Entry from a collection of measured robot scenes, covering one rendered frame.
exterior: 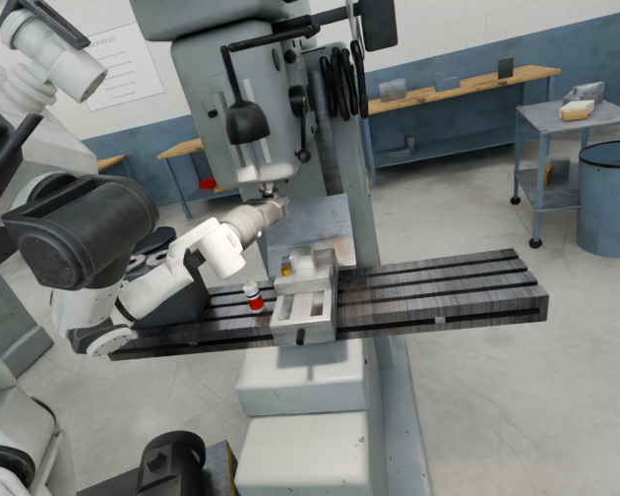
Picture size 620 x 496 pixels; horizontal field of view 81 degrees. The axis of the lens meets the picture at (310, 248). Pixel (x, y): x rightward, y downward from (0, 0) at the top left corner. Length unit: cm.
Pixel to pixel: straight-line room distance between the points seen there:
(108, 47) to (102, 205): 547
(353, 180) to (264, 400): 76
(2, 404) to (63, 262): 47
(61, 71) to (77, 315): 35
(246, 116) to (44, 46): 28
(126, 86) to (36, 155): 536
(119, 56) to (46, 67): 525
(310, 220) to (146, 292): 72
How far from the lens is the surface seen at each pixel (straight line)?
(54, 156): 60
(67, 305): 67
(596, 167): 277
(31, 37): 66
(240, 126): 63
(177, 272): 77
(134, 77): 584
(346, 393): 97
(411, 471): 155
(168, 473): 128
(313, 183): 131
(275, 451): 102
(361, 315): 97
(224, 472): 146
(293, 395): 99
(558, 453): 189
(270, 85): 80
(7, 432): 91
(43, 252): 52
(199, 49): 83
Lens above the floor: 154
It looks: 27 degrees down
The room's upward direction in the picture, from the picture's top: 14 degrees counter-clockwise
